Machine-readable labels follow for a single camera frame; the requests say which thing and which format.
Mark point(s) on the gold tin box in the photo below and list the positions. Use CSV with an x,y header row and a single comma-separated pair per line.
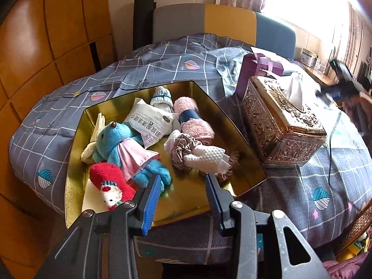
x,y
197,191

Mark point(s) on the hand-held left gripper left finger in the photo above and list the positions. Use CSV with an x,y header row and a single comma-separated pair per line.
x,y
151,206

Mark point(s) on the gold embossed tissue box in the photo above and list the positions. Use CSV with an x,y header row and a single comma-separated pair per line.
x,y
279,128

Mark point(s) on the white wet wipes pack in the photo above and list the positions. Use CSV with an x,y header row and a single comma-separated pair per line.
x,y
148,122

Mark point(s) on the black rolled mat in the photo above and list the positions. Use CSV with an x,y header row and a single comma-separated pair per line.
x,y
142,23

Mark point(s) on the pink quilted garment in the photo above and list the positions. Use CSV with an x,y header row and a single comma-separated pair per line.
x,y
348,267

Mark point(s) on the pink striped curtain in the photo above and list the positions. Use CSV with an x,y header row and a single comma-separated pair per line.
x,y
353,35

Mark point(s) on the pink towel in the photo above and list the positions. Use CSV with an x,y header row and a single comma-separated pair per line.
x,y
197,128

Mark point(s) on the white boxes on desk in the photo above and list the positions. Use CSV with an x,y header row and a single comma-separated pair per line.
x,y
307,56

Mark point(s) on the blue plush toy pink dress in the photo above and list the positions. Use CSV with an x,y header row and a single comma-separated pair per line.
x,y
116,139

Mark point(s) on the grey yellow blue headboard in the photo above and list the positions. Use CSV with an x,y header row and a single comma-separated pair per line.
x,y
226,20

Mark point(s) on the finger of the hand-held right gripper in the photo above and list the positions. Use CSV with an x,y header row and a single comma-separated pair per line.
x,y
334,94

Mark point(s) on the grey checked blanket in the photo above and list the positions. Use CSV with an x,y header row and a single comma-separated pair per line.
x,y
290,209

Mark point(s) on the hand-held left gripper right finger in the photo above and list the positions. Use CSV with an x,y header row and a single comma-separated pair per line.
x,y
218,212

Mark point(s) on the person's right forearm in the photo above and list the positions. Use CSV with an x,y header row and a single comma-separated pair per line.
x,y
361,104

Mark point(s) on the wooden wardrobe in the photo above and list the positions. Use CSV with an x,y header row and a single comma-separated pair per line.
x,y
43,35

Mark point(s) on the red plush doll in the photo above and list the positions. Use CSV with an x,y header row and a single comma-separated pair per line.
x,y
107,174

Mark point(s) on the purple cardboard box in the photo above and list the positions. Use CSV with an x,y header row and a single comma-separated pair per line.
x,y
252,69

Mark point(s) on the white tissue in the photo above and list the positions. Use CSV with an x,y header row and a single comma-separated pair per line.
x,y
295,93

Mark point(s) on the wooden desk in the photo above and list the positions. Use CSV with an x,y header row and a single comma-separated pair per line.
x,y
316,75

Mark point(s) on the wicker chair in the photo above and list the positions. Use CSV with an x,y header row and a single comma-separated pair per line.
x,y
357,226

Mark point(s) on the window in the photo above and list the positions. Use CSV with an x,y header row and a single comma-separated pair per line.
x,y
305,5

